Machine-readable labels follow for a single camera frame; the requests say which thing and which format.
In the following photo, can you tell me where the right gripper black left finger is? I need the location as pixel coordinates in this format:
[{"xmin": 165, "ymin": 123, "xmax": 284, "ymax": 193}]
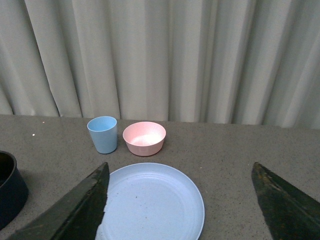
[{"xmin": 8, "ymin": 162, "xmax": 110, "ymax": 240}]

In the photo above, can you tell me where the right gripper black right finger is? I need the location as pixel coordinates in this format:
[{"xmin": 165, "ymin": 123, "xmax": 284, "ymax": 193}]
[{"xmin": 251, "ymin": 162, "xmax": 320, "ymax": 240}]

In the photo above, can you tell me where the light blue plastic plate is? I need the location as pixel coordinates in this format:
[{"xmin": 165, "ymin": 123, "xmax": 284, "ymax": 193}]
[{"xmin": 95, "ymin": 162, "xmax": 205, "ymax": 240}]

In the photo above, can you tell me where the light blue plastic cup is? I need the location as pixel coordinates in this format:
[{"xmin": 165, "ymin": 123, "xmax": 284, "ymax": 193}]
[{"xmin": 87, "ymin": 116, "xmax": 118, "ymax": 154}]

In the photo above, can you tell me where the pink plastic bowl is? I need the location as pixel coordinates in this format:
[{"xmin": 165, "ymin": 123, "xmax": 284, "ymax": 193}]
[{"xmin": 122, "ymin": 121, "xmax": 167, "ymax": 157}]

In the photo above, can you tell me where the white curtain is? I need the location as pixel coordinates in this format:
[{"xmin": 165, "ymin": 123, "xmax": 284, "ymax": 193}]
[{"xmin": 0, "ymin": 0, "xmax": 320, "ymax": 129}]

